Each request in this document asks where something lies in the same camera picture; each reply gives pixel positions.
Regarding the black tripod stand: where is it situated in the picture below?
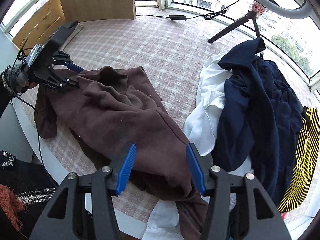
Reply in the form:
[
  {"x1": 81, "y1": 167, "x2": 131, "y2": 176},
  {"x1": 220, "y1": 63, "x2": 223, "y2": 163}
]
[{"x1": 208, "y1": 2, "x2": 266, "y2": 43}]

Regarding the white garment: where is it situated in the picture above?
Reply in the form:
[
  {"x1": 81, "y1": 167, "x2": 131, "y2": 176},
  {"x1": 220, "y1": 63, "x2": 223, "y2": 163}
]
[{"x1": 143, "y1": 51, "x2": 232, "y2": 239}]

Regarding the wooden slatted panel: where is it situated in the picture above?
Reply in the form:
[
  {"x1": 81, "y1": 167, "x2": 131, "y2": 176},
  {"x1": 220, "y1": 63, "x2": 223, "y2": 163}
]
[{"x1": 13, "y1": 0, "x2": 66, "y2": 49}]

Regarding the black sparkly tweed clothing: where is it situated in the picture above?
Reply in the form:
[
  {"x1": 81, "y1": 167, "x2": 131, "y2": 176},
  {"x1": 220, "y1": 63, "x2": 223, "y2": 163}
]
[{"x1": 1, "y1": 151, "x2": 57, "y2": 239}]

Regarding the navy blue garment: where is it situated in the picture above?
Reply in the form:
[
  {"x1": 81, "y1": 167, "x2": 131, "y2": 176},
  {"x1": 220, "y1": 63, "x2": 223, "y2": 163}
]
[{"x1": 212, "y1": 38, "x2": 303, "y2": 205}]

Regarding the brown fleece garment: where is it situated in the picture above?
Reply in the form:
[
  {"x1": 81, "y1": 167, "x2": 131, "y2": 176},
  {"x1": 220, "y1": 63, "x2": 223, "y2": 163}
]
[{"x1": 34, "y1": 66, "x2": 208, "y2": 239}]

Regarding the black yellow patterned garment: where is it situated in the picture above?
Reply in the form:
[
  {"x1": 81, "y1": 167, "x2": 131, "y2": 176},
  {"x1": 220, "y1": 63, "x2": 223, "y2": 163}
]
[{"x1": 278, "y1": 106, "x2": 319, "y2": 213}]

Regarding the black power cable with adapter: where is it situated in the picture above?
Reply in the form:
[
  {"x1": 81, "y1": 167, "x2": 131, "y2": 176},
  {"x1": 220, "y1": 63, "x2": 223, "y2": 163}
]
[{"x1": 135, "y1": 0, "x2": 251, "y2": 21}]

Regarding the white ring light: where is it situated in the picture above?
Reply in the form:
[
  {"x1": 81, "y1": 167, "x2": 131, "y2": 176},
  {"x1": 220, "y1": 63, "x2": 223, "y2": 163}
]
[{"x1": 237, "y1": 0, "x2": 313, "y2": 20}]

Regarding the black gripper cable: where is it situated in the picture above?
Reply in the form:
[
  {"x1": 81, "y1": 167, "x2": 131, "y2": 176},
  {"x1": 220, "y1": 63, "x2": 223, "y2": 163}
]
[{"x1": 10, "y1": 38, "x2": 60, "y2": 188}]

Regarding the left hand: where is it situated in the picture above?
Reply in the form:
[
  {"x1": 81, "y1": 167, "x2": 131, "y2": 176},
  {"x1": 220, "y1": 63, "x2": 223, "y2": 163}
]
[{"x1": 8, "y1": 64, "x2": 37, "y2": 93}]

